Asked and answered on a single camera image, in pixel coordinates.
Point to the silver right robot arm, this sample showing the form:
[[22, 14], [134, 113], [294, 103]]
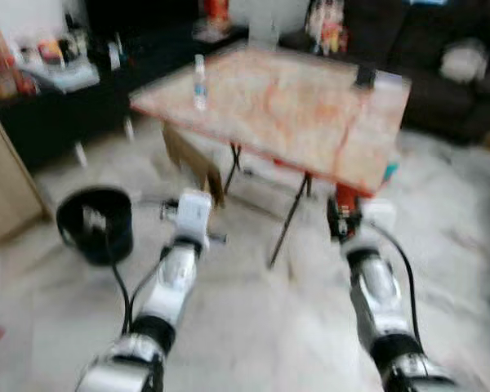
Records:
[[380, 286]]

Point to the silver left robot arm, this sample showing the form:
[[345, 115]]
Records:
[[170, 286]]

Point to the black round rubbish bin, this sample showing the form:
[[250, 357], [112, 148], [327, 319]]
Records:
[[106, 237]]

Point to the red box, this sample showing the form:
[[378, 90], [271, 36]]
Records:
[[343, 193]]

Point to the teal small object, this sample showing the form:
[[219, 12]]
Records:
[[389, 171]]

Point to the marble pattern folding table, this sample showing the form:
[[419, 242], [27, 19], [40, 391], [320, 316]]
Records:
[[294, 106]]

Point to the dark grey sofa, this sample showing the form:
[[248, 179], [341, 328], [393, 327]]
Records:
[[425, 106]]

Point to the black phone stand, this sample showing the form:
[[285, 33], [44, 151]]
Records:
[[365, 77]]

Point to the brown cardboard piece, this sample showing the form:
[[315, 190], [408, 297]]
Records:
[[192, 159]]

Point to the plush doll with red shirt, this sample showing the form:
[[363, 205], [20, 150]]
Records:
[[328, 28]]

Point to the clear plastic water bottle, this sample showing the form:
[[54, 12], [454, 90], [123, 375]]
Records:
[[199, 86]]

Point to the white pillow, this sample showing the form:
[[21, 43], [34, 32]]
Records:
[[464, 62]]

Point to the red and gold figurine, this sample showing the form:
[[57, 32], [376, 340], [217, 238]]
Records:
[[216, 12]]

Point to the black television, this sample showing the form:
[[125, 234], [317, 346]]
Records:
[[139, 16]]

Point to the black low TV cabinet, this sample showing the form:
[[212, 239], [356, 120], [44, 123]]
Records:
[[65, 122]]

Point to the white tray with items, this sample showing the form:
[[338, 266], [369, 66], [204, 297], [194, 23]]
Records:
[[61, 72]]

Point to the light wooden door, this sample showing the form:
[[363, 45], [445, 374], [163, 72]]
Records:
[[4, 188]]

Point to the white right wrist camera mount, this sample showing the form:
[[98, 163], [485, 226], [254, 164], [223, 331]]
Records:
[[380, 214]]

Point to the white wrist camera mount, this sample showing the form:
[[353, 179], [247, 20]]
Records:
[[380, 214], [194, 214]]

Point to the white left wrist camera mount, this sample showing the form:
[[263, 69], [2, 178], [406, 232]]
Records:
[[194, 214]]

